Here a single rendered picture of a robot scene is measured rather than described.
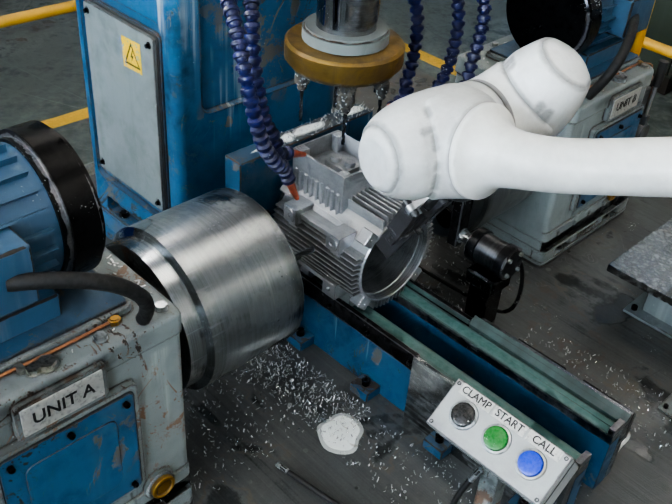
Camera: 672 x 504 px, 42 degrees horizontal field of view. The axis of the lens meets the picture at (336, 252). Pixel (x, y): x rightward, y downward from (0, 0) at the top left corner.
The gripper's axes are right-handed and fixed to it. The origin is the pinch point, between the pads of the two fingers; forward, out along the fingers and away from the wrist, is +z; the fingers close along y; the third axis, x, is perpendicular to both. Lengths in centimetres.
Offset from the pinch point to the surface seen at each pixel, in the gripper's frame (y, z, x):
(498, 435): 16.7, -13.5, 29.5
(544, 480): 17.1, -16.0, 36.3
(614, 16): -65, -12, -14
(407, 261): -11.8, 14.6, 1.6
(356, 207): -2.3, 5.7, -8.4
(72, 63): -109, 243, -201
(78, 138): -73, 211, -145
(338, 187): -1.1, 4.9, -12.4
